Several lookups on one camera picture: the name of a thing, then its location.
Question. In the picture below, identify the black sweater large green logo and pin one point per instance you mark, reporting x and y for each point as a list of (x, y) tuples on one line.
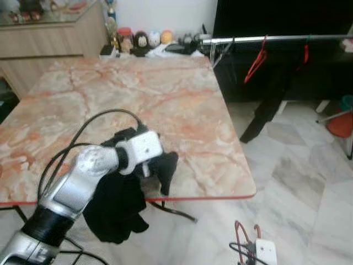
[(116, 210)]

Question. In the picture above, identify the red plastic hanger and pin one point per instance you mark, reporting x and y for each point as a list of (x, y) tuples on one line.
[(259, 58), (237, 237)]

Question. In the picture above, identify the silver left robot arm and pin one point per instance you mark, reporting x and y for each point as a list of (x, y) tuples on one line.
[(71, 187)]

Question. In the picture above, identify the red hanger green hook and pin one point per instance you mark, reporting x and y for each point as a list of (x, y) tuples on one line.
[(306, 54)]

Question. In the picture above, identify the marble pattern folding table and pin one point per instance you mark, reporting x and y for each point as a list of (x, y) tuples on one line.
[(182, 121)]

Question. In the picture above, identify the white paper sheets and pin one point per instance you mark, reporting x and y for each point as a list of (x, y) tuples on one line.
[(165, 52)]

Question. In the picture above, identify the black sweater small white logo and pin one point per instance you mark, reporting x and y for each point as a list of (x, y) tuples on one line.
[(265, 116)]

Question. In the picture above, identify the black round plush toy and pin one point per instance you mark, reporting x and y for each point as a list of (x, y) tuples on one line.
[(141, 44)]

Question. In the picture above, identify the white round plush toy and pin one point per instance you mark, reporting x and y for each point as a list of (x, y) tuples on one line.
[(154, 38)]

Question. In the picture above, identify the orange round plush toy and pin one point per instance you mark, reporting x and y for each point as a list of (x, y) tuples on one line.
[(166, 37)]

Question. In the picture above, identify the orange plastic bucket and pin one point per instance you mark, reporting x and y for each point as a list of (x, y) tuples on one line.
[(339, 126)]

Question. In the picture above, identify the gold blue trophy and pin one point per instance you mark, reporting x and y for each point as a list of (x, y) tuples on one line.
[(112, 27)]

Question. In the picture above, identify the teal plastic bin bag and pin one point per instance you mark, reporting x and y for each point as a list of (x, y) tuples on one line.
[(346, 102)]

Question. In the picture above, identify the light wooden cabinet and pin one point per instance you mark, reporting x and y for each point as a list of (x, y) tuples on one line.
[(55, 49)]

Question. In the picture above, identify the white tissue pack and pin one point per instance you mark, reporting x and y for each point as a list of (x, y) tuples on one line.
[(347, 45)]

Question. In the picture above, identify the silver metal clothes rack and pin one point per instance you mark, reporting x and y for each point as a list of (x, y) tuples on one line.
[(276, 38)]

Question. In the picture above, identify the black television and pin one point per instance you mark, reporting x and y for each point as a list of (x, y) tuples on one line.
[(276, 16)]

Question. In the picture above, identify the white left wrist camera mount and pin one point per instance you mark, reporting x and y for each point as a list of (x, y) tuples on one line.
[(143, 149)]

